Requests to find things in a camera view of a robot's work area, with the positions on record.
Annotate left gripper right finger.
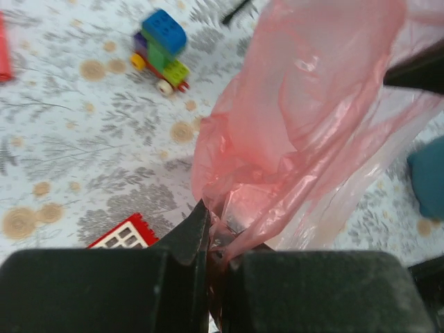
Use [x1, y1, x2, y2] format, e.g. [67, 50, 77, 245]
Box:
[207, 250, 436, 332]

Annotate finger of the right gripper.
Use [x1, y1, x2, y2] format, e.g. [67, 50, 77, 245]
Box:
[383, 44, 443, 96]

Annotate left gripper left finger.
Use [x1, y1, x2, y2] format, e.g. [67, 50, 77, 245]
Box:
[1, 202, 210, 332]

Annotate red plastic trash bag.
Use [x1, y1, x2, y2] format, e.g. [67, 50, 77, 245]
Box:
[190, 0, 444, 263]

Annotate red trash bag roll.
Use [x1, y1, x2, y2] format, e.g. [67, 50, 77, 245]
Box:
[0, 13, 12, 83]

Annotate teal plastic trash bin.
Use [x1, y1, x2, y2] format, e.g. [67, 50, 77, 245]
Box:
[407, 136, 443, 221]

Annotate red white grid box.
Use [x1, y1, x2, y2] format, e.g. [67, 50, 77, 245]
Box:
[87, 213, 160, 249]

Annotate floral patterned table mat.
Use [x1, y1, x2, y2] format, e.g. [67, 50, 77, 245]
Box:
[0, 0, 444, 268]

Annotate black perforated music stand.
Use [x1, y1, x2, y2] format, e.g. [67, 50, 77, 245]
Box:
[221, 0, 252, 26]

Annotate colourful toy brick car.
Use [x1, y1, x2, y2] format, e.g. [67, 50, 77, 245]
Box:
[130, 9, 190, 96]

